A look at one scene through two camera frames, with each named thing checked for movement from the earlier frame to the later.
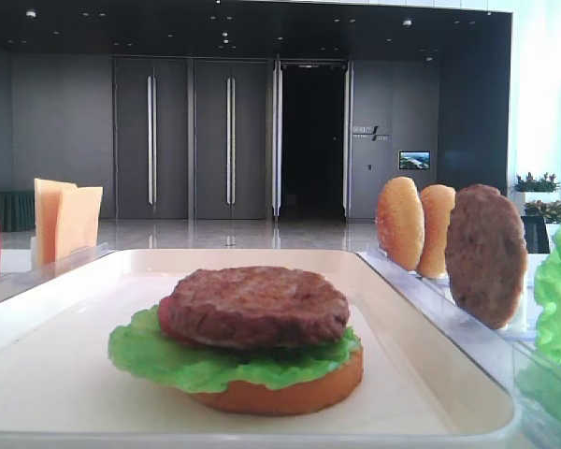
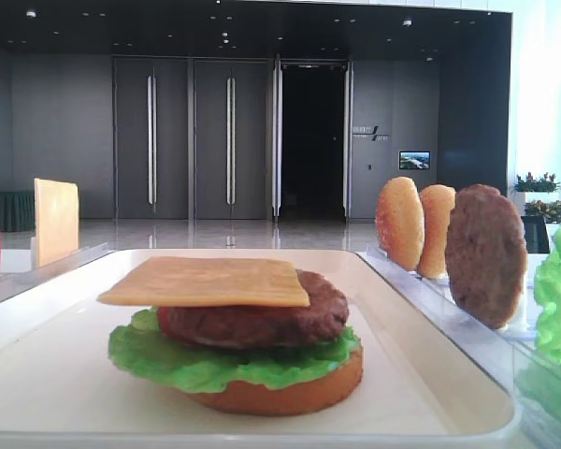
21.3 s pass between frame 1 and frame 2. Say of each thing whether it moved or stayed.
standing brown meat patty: stayed
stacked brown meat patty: stayed
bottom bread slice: stayed
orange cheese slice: moved
